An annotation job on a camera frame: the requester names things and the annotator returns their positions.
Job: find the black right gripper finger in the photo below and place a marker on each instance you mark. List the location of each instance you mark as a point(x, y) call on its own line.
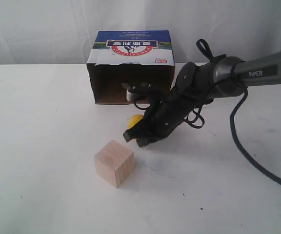
point(140, 127)
point(144, 139)

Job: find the yellow tennis ball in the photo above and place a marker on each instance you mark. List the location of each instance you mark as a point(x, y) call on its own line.
point(134, 120)

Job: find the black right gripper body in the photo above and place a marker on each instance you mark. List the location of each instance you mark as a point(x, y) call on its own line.
point(162, 117)

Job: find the white backdrop curtain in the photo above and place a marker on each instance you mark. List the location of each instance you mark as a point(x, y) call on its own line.
point(64, 31)

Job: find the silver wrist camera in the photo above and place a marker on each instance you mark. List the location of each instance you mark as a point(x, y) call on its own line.
point(133, 92)

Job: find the light wooden cube block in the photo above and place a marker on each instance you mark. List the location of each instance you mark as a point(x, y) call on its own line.
point(114, 163)

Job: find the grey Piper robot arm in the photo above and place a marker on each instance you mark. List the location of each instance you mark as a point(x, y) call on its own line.
point(195, 87)

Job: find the printed cardboard box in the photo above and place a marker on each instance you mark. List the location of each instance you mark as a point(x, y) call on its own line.
point(122, 59)

